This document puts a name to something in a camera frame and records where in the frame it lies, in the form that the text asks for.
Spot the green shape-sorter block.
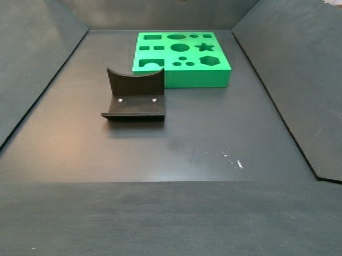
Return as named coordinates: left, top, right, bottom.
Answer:
left=133, top=31, right=232, bottom=88

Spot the black curved holder bracket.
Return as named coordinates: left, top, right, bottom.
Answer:
left=102, top=69, right=166, bottom=120

